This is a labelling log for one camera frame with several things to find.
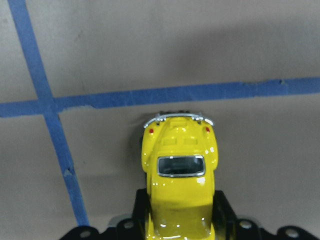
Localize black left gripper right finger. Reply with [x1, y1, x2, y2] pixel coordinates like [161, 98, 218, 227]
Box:
[212, 190, 238, 240]

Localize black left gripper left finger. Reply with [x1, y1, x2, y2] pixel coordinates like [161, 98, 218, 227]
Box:
[132, 188, 150, 240]

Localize yellow beetle toy car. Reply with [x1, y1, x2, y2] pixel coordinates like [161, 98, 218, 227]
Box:
[141, 112, 219, 240]

